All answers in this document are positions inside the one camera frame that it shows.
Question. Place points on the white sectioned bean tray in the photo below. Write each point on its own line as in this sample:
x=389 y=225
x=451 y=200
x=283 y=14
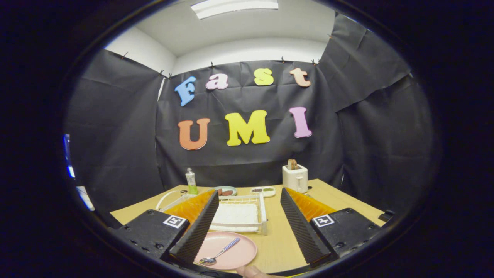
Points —
x=263 y=194

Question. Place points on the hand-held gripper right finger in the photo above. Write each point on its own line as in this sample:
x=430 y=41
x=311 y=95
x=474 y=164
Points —
x=301 y=231

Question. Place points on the white toaster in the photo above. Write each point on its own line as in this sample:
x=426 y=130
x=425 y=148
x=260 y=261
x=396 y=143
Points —
x=295 y=181

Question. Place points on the ceiling light panel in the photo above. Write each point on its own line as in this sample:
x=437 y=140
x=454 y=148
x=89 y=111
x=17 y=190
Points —
x=231 y=7

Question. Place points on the black backdrop cloth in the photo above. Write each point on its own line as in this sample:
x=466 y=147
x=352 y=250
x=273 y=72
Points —
x=366 y=135

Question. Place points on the white dish rack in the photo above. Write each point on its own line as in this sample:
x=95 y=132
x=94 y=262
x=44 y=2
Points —
x=239 y=216

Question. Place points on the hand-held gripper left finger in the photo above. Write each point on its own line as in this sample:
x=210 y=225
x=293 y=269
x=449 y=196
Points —
x=198 y=231

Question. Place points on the light green bowl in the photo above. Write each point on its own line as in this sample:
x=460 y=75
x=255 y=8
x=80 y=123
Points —
x=227 y=188

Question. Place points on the green dish soap bottle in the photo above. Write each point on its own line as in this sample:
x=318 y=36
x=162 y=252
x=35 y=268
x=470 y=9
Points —
x=191 y=185

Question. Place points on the pink plate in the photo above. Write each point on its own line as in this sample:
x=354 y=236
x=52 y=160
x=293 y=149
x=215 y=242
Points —
x=239 y=255

